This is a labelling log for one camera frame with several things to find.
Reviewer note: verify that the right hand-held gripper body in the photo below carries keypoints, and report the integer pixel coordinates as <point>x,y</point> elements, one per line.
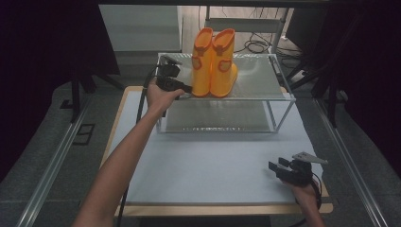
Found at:
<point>299,171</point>

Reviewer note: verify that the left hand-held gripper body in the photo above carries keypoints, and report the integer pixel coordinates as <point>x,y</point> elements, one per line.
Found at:
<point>167,74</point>

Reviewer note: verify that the yellow rubber rain boot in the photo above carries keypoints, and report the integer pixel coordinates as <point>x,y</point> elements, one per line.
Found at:
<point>201,63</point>
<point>224,63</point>

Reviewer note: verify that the two-tier metal shoe rack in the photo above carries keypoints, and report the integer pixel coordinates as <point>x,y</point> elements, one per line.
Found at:
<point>258,78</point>

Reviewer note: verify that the person's right hand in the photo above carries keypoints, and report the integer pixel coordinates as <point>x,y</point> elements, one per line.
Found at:
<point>304,194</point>

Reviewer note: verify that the person's left hand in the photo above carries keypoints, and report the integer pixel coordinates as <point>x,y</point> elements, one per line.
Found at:
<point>160,97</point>

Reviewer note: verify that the grey cabinet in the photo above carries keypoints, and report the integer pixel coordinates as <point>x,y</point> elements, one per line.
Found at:
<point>138,28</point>

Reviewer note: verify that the white table mat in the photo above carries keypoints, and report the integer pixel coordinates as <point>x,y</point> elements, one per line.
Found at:
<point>205,167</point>

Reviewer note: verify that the black stand legs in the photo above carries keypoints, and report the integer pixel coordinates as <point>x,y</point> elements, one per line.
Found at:
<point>75,97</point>
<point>331,101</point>

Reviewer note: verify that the aluminium floor rail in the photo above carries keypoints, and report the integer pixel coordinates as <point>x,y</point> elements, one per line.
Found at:
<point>350,170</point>
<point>50,170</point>

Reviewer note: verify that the grey metal frame stand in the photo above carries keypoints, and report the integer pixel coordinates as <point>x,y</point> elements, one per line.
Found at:
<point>252,24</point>

